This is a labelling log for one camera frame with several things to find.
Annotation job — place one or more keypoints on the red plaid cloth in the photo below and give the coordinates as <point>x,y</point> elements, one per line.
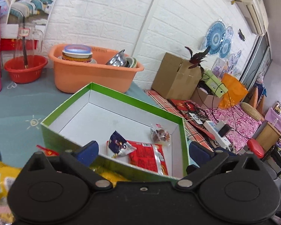
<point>164,105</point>

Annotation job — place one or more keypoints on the orange plastic basin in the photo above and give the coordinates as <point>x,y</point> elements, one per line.
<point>89,77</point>

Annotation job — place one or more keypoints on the steel bowl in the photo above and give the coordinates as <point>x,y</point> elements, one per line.
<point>117,59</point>

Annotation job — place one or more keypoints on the glass pitcher with label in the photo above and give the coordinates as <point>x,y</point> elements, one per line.
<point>34,42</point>

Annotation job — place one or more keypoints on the green cardboard box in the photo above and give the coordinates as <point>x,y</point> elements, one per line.
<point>96,112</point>

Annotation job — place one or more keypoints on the green rimmed bowl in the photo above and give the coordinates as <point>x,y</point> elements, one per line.
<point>132,63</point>

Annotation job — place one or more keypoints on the black power adapter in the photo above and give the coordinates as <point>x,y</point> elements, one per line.
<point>224,130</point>

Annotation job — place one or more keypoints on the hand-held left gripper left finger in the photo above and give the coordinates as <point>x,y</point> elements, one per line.
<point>90,150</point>

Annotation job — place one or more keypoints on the small open cardboard box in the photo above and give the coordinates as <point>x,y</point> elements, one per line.
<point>206,100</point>

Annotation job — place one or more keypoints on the red stool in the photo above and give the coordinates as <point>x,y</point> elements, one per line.
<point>255,146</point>

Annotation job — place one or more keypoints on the large brown cardboard box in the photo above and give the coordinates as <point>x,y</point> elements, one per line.
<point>173,79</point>

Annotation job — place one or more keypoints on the glass sliding door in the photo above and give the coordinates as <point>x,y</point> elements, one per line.
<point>260,58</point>

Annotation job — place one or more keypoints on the red printed box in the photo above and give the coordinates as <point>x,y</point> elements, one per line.
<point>9,44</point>

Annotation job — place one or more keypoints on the teal printed tablecloth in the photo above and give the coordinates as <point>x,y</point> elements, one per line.
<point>18,107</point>

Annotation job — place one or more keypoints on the orange bag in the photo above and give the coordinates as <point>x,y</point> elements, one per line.
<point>234,91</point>

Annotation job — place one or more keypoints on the small yellow snack packet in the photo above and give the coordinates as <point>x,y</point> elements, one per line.
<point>110,176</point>

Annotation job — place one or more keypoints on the white power strip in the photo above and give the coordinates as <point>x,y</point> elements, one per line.
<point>213,129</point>

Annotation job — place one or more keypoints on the woven straw cushion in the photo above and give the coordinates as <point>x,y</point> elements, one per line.
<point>251,111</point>

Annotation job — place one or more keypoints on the small black wall device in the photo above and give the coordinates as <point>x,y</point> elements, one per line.
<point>242,35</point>

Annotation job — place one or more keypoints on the orange cushion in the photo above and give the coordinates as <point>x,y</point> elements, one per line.
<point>254,98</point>

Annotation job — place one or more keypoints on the clear wrapped brown snack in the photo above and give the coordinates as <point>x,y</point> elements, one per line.
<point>160,134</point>

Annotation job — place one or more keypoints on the group of shiny wall stickers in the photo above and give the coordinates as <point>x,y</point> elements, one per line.
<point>234,61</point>

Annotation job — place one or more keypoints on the white air conditioner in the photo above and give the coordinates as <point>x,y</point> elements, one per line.
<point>253,4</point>

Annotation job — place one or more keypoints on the teal bedding wall poster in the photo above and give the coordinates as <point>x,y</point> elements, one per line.
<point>37,2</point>

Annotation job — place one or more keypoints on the large yellow snack bag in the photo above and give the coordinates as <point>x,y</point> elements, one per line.
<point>0,175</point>

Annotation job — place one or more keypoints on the wooden cabinet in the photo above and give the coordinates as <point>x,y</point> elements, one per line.
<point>268,134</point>

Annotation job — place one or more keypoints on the round tin with blue lid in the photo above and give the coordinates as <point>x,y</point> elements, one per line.
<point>76,51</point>

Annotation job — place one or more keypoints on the dark red artificial plant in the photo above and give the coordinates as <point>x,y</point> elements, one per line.
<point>196,58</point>

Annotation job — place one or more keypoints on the dark blue white snack packet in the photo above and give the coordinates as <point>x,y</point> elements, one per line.
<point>118,143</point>

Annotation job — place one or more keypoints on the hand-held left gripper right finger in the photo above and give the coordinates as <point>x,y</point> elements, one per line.
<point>197,152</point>

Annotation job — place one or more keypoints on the large blue fan decoration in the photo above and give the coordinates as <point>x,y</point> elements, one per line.
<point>215,37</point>

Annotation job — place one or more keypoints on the pink floral blanket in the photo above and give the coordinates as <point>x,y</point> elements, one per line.
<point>241,121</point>

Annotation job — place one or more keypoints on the red folder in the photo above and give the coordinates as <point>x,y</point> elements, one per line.
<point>185,105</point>

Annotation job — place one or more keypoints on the small red snack packet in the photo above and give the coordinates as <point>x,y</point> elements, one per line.
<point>46,151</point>

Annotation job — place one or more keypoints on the light green box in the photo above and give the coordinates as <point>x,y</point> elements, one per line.
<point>213,82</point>

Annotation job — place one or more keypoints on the medium blue fan decoration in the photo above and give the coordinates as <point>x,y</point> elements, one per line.
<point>225,48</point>

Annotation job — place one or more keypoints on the dark stirring stick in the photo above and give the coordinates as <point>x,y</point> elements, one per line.
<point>25,49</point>

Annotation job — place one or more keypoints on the red plastic basket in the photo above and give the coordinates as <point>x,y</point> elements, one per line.
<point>25,75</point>

